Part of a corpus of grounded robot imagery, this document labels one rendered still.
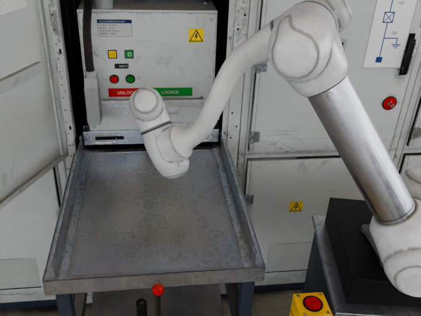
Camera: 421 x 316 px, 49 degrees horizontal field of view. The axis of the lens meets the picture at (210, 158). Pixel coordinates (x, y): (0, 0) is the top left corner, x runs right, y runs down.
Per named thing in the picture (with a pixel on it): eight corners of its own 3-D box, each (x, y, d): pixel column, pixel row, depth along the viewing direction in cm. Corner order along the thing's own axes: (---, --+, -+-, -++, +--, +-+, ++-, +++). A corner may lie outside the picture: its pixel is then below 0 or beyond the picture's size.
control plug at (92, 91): (101, 125, 171) (96, 80, 162) (87, 125, 171) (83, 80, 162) (103, 116, 178) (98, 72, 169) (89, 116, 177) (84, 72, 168)
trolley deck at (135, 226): (264, 281, 136) (265, 266, 133) (45, 295, 129) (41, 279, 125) (228, 161, 194) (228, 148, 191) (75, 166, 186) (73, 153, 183)
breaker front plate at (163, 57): (212, 131, 190) (217, 13, 165) (90, 135, 184) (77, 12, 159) (211, 130, 191) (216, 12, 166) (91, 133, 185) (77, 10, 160)
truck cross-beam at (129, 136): (218, 142, 192) (218, 128, 189) (84, 145, 186) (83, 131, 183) (216, 136, 197) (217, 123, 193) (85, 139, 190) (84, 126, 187)
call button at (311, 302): (322, 312, 115) (323, 308, 114) (306, 313, 114) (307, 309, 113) (317, 300, 118) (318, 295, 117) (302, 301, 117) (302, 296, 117)
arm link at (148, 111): (123, 98, 148) (140, 136, 149) (121, 91, 133) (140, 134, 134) (155, 85, 150) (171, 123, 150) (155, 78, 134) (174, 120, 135)
